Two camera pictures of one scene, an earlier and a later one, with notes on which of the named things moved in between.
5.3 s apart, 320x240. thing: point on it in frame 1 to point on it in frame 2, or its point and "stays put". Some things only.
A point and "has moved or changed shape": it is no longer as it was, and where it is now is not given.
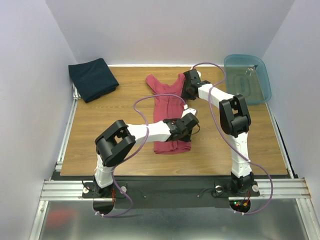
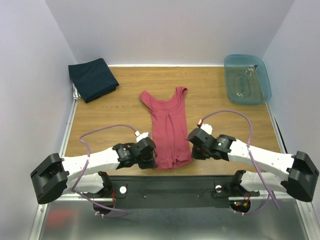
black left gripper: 187,138 to 150,163
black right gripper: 186,91 to 197,153
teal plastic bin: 248,75 stays put
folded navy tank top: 93,79 stays put
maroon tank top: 168,107 has moved or changed shape
